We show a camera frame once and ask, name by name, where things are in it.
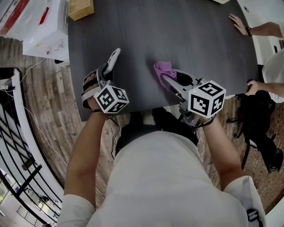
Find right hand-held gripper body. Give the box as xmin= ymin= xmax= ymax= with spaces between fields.
xmin=170 ymin=77 xmax=226 ymax=127

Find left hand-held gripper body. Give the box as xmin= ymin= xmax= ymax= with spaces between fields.
xmin=93 ymin=75 xmax=130 ymax=114

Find purple cloth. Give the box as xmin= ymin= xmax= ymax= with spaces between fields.
xmin=154 ymin=61 xmax=178 ymax=89

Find person's right forearm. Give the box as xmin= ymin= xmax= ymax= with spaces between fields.
xmin=198 ymin=117 xmax=245 ymax=192

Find person's left forearm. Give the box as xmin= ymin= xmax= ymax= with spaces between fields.
xmin=63 ymin=110 xmax=106 ymax=210

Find another person's forearm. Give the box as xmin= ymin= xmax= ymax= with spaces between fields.
xmin=258 ymin=82 xmax=284 ymax=92
xmin=250 ymin=21 xmax=284 ymax=38

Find person's left hand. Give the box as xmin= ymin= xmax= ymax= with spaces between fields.
xmin=82 ymin=70 xmax=100 ymax=110

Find person's black trousers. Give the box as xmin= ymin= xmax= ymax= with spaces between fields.
xmin=115 ymin=107 xmax=199 ymax=156

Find black office chair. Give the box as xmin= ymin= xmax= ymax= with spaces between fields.
xmin=226 ymin=90 xmax=284 ymax=173

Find white water dispenser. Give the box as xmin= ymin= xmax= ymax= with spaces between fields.
xmin=22 ymin=0 xmax=70 ymax=62

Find small cardboard box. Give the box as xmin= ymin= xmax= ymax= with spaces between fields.
xmin=67 ymin=0 xmax=95 ymax=22

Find white desk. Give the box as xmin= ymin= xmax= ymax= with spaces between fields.
xmin=236 ymin=0 xmax=284 ymax=66

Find person's white shirt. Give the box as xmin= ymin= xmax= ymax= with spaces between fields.
xmin=56 ymin=130 xmax=267 ymax=227
xmin=261 ymin=47 xmax=284 ymax=104

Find black metal railing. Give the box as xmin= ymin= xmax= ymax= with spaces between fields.
xmin=0 ymin=88 xmax=63 ymax=227

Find person's black right wrist cord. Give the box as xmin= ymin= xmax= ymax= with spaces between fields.
xmin=195 ymin=118 xmax=215 ymax=129

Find white floor cable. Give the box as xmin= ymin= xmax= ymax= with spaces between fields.
xmin=0 ymin=57 xmax=68 ymax=166

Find black and white strap buckle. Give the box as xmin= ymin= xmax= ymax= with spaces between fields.
xmin=246 ymin=208 xmax=259 ymax=222

